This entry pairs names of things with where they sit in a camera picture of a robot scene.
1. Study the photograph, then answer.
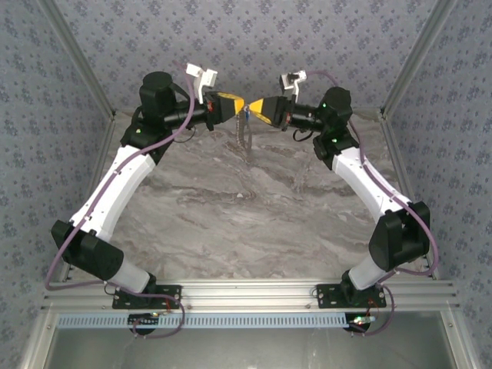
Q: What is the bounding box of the long aluminium base rail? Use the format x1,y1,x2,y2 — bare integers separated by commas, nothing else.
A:
42,279,460,311

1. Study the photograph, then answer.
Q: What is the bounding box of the aluminium frame bar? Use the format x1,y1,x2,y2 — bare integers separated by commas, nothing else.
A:
18,309,59,369
440,309,482,369

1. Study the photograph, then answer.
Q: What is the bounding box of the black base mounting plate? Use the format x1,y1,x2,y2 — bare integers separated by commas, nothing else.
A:
315,283,387,309
111,283,183,310

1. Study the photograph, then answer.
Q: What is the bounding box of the small circuit board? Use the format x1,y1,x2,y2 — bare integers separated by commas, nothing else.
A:
347,314,377,336

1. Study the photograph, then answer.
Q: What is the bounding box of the metal keyring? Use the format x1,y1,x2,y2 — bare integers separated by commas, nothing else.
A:
234,108,254,151

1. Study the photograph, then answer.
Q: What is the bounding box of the slotted grey cable duct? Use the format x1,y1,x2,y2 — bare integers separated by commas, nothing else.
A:
56,311,380,331

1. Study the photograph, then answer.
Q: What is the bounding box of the grey metal panel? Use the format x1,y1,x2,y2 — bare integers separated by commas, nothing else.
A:
42,326,458,369

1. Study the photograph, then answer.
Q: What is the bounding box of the aluminium frame post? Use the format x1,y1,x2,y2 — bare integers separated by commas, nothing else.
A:
379,0,460,117
36,0,117,121

